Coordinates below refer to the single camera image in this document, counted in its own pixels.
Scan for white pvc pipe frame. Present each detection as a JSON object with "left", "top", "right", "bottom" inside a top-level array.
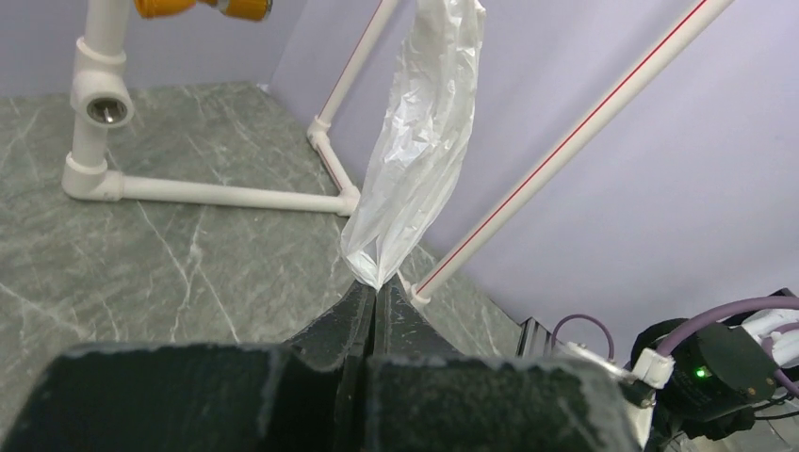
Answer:
[{"left": 60, "top": 0, "right": 738, "bottom": 308}]

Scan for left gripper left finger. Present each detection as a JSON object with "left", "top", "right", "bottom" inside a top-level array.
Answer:
[{"left": 2, "top": 282, "right": 376, "bottom": 451}]

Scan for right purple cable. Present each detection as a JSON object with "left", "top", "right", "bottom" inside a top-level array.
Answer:
[{"left": 550, "top": 295, "right": 799, "bottom": 400}]

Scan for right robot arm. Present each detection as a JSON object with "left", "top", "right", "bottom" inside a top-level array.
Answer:
[{"left": 550, "top": 289, "right": 798, "bottom": 451}]

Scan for orange valve tap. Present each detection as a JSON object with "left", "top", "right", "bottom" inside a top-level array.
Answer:
[{"left": 133, "top": 0, "right": 274, "bottom": 23}]

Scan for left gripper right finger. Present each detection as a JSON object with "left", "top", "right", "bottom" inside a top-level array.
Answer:
[{"left": 365, "top": 277, "right": 641, "bottom": 452}]

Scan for white plastic bag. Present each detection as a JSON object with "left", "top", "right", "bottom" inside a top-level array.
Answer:
[{"left": 340, "top": 1, "right": 486, "bottom": 290}]

